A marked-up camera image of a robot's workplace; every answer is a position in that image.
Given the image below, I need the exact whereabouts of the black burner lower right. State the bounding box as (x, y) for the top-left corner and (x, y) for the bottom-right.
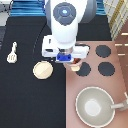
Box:
(98, 62), (115, 76)

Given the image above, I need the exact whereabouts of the black table mat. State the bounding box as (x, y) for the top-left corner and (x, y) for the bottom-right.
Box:
(0, 15), (112, 128)

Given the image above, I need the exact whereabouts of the pink stove board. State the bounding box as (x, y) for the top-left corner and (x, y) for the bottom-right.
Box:
(65, 41), (128, 128)

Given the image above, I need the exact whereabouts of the cream slotted spatula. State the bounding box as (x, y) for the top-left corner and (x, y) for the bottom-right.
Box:
(7, 42), (17, 63)

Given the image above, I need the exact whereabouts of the pink small pot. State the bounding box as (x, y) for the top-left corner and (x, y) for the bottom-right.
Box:
(71, 58), (82, 72)

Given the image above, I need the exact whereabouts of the large grey frying pan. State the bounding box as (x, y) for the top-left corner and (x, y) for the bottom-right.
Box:
(75, 87), (128, 128)

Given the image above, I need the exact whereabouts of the wooden slatted furniture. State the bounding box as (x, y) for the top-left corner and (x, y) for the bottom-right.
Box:
(103, 0), (128, 39)

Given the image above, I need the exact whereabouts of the cream round plate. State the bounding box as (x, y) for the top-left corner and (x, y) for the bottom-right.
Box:
(33, 61), (53, 79)

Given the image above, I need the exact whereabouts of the black burner top right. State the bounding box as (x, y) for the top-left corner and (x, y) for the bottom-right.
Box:
(96, 45), (111, 58)

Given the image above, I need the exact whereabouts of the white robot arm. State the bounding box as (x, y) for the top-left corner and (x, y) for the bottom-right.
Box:
(42, 0), (97, 63)

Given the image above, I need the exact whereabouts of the white gripper body blue ring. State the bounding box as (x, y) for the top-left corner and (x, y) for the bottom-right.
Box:
(42, 35), (89, 63)

